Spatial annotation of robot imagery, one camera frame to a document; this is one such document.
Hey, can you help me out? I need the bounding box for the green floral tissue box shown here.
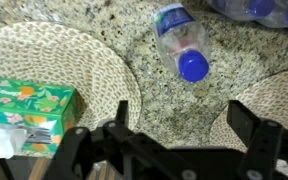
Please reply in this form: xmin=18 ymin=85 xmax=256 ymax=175
xmin=0 ymin=75 xmax=80 ymax=160

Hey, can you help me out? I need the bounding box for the shrink-wrapped pack of water bottles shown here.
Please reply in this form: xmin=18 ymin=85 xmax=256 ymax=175
xmin=204 ymin=0 xmax=288 ymax=36

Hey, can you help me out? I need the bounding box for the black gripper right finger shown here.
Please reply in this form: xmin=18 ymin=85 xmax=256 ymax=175
xmin=226 ymin=99 xmax=288 ymax=180

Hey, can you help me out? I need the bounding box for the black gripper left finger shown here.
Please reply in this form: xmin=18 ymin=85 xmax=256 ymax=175
xmin=43 ymin=99 xmax=185 ymax=180

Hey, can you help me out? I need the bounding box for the round woven beige placemat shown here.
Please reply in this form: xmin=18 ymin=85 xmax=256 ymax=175
xmin=0 ymin=21 xmax=143 ymax=158
xmin=209 ymin=67 xmax=288 ymax=180

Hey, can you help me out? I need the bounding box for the clear bottle with blue cap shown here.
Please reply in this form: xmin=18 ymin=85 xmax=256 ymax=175
xmin=152 ymin=2 xmax=214 ymax=84

